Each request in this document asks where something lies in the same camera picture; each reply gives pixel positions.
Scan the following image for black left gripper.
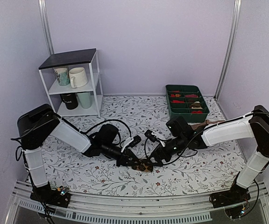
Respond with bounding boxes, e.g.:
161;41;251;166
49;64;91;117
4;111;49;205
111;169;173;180
102;144;140;169

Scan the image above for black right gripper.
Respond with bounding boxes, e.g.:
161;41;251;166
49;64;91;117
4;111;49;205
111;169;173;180
145;135;187;167

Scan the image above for brown tan argyle sock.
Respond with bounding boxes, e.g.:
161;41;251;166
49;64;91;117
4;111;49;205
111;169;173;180
131;159;153;173

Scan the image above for green divided organizer tray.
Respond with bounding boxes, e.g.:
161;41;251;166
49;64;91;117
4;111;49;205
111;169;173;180
165;84;209;123

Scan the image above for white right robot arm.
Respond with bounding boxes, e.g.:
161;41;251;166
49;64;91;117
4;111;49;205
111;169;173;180
149;105;269;203

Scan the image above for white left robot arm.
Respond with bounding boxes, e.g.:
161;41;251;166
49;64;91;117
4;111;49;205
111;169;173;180
16;104;141;203

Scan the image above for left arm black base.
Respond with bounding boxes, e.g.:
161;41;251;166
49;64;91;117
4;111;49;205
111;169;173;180
30;182;71;208

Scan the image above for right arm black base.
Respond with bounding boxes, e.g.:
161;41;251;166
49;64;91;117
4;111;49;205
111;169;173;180
209;184;251;208

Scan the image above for plain brown sock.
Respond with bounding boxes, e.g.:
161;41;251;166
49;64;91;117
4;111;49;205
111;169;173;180
191;119;224;130

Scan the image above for red rolled sock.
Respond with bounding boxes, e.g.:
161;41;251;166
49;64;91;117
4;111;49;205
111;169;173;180
171;100;185;104

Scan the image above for brown cream rolled sock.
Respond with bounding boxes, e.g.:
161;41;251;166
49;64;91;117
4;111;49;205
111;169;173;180
190;101;203;109

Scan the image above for mint green cup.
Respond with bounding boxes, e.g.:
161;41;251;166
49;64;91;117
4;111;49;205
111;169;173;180
77;92;92;109

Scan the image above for black mug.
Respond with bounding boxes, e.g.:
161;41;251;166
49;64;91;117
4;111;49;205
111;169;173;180
60;93;78;110

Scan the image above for cream white mug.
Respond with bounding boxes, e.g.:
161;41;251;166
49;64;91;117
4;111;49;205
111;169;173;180
69;67;88;89

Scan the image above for white shelf black top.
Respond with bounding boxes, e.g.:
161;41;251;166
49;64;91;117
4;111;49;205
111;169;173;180
38;48;103;117

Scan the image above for teal patterned mug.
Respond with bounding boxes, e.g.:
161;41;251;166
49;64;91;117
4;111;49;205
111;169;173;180
53;67;70;86

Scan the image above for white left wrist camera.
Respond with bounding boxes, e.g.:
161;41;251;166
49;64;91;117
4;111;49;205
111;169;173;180
120;135;142;153

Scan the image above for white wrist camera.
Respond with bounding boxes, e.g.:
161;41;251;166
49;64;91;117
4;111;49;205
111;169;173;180
120;135;142;153
144;130;166;147

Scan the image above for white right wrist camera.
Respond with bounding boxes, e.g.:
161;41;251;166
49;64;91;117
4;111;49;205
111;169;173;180
144;130;166;147

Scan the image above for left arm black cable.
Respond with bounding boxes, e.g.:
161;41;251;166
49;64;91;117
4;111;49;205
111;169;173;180
83;119;132;145

